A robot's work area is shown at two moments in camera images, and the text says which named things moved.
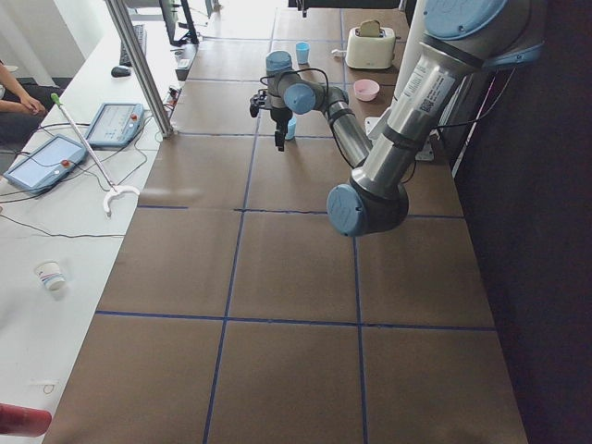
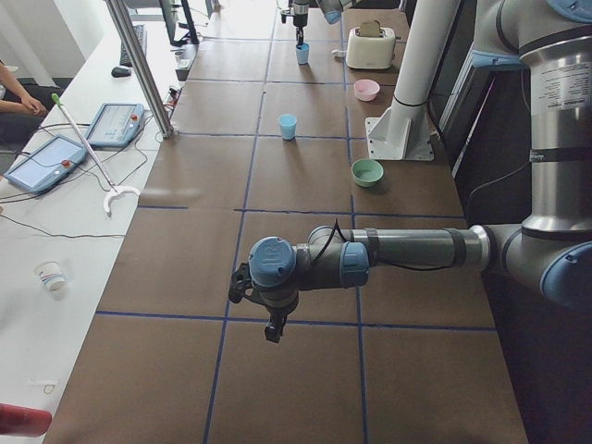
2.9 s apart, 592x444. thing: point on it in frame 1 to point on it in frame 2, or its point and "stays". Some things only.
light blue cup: x=291 y=128 stays
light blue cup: x=302 y=51 stays
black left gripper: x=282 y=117 to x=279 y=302
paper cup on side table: x=49 y=274 stays
